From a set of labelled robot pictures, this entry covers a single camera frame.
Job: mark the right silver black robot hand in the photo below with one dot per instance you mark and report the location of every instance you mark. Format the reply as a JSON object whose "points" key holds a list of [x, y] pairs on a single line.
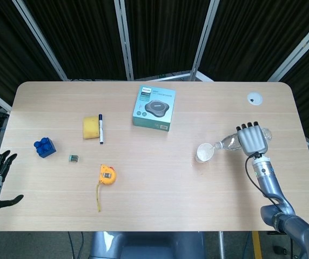
{"points": [[253, 140]]}

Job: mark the transparent plastic water bottle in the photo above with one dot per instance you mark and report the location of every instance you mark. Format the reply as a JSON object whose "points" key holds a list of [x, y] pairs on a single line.
{"points": [[228, 143]]}

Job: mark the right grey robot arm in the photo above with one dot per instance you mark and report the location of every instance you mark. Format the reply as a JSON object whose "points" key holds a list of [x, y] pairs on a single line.
{"points": [[270, 186]]}

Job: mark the white paper cup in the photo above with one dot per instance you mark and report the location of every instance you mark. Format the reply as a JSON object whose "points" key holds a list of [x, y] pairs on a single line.
{"points": [[205, 153]]}

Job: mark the blue toy building block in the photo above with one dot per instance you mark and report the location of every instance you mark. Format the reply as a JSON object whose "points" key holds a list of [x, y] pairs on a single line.
{"points": [[45, 148]]}

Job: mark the small green pencil sharpener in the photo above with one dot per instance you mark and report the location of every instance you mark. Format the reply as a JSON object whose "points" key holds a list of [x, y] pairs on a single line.
{"points": [[73, 158]]}

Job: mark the teal speakerphone product box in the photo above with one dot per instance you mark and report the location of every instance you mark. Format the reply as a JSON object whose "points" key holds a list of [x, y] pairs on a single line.
{"points": [[154, 108]]}

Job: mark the grey partition base bar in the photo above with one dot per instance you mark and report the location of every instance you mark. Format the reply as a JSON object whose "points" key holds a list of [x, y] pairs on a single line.
{"points": [[170, 76]]}

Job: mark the grey table leg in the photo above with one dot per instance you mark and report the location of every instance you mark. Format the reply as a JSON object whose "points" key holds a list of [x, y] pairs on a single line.
{"points": [[221, 245]]}

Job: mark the yellow sponge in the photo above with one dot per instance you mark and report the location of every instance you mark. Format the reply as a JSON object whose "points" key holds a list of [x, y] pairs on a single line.
{"points": [[90, 128]]}

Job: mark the yellow tape measure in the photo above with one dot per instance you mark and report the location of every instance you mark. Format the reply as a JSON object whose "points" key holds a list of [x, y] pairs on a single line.
{"points": [[108, 176]]}

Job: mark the blue white marker pen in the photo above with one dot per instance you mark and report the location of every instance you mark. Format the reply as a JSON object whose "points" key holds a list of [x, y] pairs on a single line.
{"points": [[101, 129]]}

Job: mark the grey blue robot torso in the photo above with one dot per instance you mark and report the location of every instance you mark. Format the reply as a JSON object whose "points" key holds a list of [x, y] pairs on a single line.
{"points": [[149, 245]]}

